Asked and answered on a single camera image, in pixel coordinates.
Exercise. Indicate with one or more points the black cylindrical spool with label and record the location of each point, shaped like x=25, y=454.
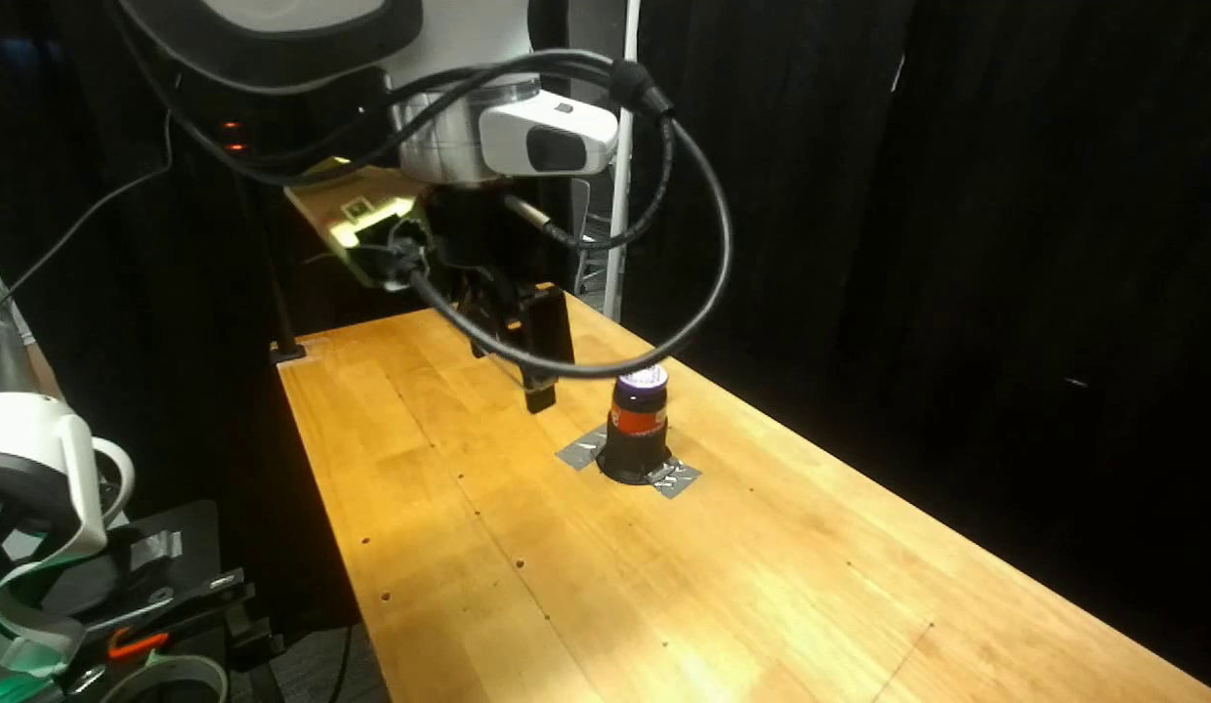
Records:
x=633, y=431

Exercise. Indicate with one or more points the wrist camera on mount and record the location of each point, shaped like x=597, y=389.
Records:
x=377, y=234

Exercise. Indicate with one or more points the black equipment base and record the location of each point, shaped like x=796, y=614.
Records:
x=176, y=588

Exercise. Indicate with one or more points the large grey duct tape piece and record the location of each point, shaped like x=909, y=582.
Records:
x=674, y=476

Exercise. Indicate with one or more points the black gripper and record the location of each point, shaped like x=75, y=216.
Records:
x=481, y=238

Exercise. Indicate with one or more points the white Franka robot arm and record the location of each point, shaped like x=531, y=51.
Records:
x=307, y=23

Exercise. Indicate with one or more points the white rounded machine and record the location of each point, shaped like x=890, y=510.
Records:
x=42, y=468

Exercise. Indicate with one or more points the black curtain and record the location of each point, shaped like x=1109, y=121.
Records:
x=999, y=234

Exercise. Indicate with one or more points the small grey duct tape piece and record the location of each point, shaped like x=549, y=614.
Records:
x=583, y=452

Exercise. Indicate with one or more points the white vertical metal pole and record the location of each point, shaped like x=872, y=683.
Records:
x=620, y=258

